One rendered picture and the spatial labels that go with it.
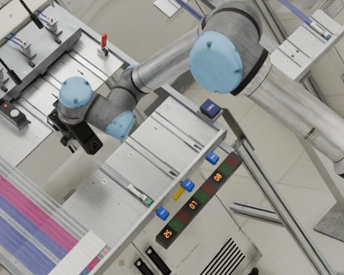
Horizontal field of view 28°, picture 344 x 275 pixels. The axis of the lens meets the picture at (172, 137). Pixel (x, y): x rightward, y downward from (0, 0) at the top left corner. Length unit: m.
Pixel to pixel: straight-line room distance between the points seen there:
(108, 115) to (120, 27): 2.43
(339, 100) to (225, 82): 1.60
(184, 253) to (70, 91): 0.91
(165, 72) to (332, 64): 1.27
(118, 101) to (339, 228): 1.17
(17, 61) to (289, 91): 0.94
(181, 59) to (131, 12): 2.51
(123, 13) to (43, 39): 2.00
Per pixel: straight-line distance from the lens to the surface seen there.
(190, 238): 2.35
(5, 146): 2.00
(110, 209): 1.88
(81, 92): 1.64
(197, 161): 1.92
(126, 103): 1.68
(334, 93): 2.93
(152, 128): 1.98
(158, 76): 1.65
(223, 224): 2.43
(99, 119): 1.65
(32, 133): 2.00
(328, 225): 2.61
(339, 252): 2.50
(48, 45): 2.08
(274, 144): 3.23
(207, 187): 1.92
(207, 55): 1.36
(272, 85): 1.40
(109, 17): 4.02
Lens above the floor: 1.61
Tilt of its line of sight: 25 degrees down
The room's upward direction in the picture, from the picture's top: 36 degrees counter-clockwise
